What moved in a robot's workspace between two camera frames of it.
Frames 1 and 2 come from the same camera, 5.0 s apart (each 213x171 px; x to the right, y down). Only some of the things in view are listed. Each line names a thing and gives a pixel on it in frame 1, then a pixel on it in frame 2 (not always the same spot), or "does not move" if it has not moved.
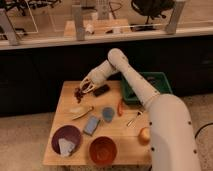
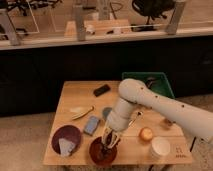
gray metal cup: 108,114 does not move
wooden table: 98,127 does not move
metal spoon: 139,113 does not move
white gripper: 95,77 -> 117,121
